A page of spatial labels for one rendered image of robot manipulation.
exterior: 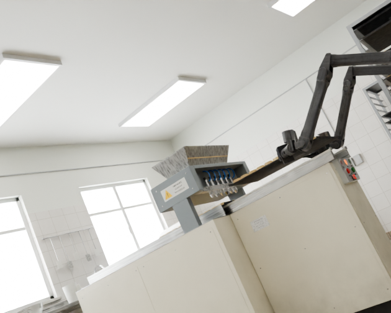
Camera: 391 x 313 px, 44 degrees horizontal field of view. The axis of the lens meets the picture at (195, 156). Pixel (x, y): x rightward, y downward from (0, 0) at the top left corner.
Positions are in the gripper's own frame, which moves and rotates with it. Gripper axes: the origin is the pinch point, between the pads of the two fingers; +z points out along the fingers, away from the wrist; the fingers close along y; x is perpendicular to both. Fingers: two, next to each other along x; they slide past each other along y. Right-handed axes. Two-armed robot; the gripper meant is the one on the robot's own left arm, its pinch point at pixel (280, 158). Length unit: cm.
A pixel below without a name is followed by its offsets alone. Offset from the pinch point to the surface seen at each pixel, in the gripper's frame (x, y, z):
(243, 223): -25.6, 23.9, 29.3
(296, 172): 5.0, 10.4, -0.5
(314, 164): 12.8, 11.1, -8.4
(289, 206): -3.9, 26.0, 7.1
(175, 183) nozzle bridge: -54, -13, 31
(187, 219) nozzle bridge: -55, 9, 33
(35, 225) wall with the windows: -167, -83, 352
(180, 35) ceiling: 50, -198, 214
